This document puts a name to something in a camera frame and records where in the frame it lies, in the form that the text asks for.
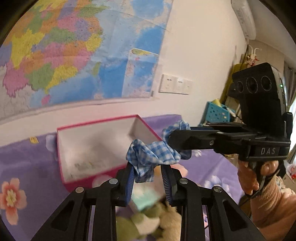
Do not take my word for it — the blue perforated basket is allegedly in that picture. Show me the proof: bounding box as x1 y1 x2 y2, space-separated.
200 101 231 123

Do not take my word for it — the right hand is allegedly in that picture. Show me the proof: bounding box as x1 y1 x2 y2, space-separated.
237 160 278 195

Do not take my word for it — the blue gingham scrunchie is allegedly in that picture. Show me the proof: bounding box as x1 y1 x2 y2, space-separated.
126 120 192 183

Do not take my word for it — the pink sweater forearm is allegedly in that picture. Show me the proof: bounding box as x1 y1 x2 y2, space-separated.
250 176 295 240

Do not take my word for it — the white wall socket panel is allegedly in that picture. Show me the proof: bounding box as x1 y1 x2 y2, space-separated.
159 74 193 95

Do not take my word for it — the pink cardboard box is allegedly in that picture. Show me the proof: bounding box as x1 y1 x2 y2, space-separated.
57 115 161 192

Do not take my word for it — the beige plush toy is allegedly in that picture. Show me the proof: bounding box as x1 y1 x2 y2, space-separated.
157 201 182 241

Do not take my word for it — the colourful wall map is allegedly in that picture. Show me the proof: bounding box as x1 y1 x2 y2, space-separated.
1 1 173 119

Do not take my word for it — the green frog plush toy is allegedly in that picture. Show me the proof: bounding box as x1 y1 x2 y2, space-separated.
116 202 165 240

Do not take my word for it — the white air conditioner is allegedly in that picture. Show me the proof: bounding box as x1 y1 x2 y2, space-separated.
231 0 256 40

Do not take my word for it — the purple floral sofa cover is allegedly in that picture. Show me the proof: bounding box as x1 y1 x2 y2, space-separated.
0 113 246 241

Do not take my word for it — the mint green soft item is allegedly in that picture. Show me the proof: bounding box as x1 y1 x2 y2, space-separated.
129 182 165 212

